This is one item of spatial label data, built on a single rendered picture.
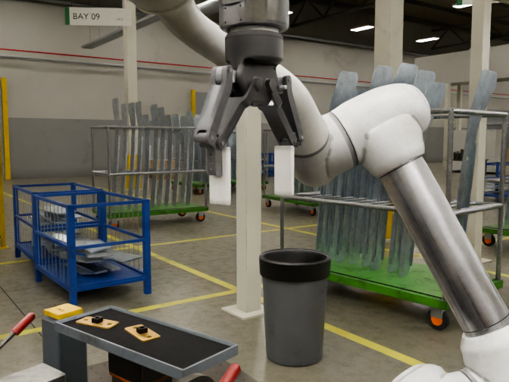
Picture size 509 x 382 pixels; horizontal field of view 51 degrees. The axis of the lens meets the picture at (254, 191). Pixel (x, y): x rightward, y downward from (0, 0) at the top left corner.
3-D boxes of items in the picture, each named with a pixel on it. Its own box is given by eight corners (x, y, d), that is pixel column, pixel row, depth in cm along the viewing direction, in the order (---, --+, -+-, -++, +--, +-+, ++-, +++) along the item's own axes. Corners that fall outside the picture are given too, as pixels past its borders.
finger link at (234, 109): (264, 83, 67) (260, 75, 66) (226, 150, 62) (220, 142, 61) (241, 85, 70) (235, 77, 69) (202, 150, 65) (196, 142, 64)
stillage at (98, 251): (35, 280, 579) (31, 194, 570) (105, 270, 627) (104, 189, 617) (71, 308, 483) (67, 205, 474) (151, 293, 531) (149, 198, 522)
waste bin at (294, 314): (245, 352, 384) (245, 253, 377) (298, 337, 413) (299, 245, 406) (288, 377, 343) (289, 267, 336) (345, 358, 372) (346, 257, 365)
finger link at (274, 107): (243, 86, 70) (248, 79, 71) (276, 148, 77) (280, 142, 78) (267, 83, 68) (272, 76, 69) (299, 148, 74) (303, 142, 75)
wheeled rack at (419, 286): (276, 286, 557) (277, 116, 540) (338, 270, 623) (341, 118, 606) (445, 336, 415) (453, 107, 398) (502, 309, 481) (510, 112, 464)
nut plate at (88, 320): (74, 323, 107) (74, 317, 107) (88, 317, 111) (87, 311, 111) (107, 329, 104) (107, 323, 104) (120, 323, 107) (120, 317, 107)
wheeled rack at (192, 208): (109, 230, 897) (106, 125, 880) (92, 223, 980) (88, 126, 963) (208, 221, 1001) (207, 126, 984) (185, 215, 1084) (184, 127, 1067)
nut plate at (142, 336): (123, 329, 104) (123, 323, 104) (142, 325, 106) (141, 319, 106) (142, 342, 97) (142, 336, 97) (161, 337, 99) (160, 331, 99)
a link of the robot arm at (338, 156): (266, 125, 112) (324, 95, 112) (282, 166, 127) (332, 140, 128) (294, 172, 105) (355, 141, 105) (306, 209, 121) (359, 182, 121)
